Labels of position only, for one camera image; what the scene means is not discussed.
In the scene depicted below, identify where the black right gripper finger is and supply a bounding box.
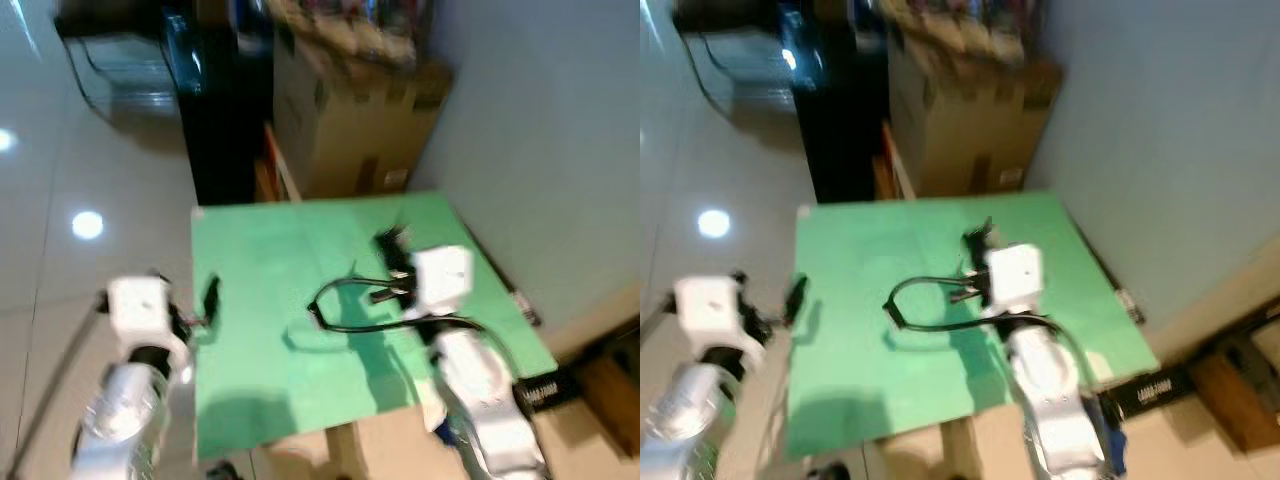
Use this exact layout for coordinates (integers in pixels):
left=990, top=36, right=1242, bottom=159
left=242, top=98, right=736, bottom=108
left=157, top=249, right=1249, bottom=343
left=960, top=218, right=999, bottom=263
left=373, top=226, right=413, bottom=269

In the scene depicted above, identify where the green table mat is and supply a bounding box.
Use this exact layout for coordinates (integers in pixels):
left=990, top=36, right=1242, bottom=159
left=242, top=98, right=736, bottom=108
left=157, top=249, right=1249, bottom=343
left=188, top=190, right=559, bottom=463
left=783, top=190, right=1163, bottom=463

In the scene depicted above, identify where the orange and white board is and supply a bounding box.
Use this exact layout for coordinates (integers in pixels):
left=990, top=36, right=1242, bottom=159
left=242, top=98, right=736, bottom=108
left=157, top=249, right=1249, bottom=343
left=872, top=120, right=916, bottom=201
left=253, top=122, right=303, bottom=204

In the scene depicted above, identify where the large cardboard box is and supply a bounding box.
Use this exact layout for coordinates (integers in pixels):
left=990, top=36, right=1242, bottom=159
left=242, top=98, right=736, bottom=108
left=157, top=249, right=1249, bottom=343
left=270, top=25, right=453, bottom=199
left=883, top=25, right=1064, bottom=199

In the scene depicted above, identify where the black cabinet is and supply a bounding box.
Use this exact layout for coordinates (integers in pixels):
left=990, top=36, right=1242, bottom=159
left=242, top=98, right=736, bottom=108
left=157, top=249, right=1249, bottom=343
left=775, top=0, right=893, bottom=206
left=160, top=0, right=281, bottom=208

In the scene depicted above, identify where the brown wooden stand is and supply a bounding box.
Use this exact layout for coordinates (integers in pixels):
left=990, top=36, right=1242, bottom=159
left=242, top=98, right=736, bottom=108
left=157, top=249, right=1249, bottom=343
left=1185, top=315, right=1280, bottom=456
left=572, top=320, right=641, bottom=456

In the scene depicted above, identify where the black box with white print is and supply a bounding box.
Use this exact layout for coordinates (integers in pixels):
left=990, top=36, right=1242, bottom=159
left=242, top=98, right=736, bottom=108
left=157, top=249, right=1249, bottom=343
left=1125, top=368, right=1196, bottom=421
left=512, top=368, right=589, bottom=413

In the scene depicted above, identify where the pile of colourful packages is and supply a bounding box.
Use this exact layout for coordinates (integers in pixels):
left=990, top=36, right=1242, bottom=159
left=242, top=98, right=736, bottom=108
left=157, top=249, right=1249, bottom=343
left=875, top=0, right=1046, bottom=66
left=262, top=0, right=438, bottom=69

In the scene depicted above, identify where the glass side table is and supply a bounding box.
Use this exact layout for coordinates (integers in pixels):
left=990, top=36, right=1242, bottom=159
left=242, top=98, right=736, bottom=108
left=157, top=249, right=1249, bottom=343
left=52, top=10, right=183, bottom=116
left=672, top=5, right=796, bottom=111

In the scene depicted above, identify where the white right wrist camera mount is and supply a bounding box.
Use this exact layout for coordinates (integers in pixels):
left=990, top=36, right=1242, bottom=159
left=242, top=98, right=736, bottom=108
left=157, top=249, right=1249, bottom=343
left=983, top=242, right=1045, bottom=316
left=410, top=244, right=475, bottom=319

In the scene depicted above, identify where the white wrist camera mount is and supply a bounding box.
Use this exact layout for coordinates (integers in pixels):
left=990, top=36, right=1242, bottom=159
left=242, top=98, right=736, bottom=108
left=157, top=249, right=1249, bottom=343
left=672, top=276, right=749, bottom=353
left=103, top=274, right=189, bottom=349
left=410, top=244, right=475, bottom=319
left=983, top=242, right=1045, bottom=316

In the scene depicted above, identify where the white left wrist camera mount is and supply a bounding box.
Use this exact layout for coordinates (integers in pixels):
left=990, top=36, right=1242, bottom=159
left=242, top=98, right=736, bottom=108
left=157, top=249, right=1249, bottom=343
left=672, top=276, right=749, bottom=353
left=103, top=274, right=189, bottom=349

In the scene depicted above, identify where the black looped right gripper cable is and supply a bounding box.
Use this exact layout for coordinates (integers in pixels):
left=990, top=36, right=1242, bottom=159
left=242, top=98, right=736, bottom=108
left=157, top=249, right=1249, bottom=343
left=884, top=272, right=1076, bottom=335
left=306, top=272, right=491, bottom=337

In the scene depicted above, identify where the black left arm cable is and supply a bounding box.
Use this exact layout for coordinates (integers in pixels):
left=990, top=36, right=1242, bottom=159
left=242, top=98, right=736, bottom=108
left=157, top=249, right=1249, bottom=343
left=5, top=295, right=109, bottom=480

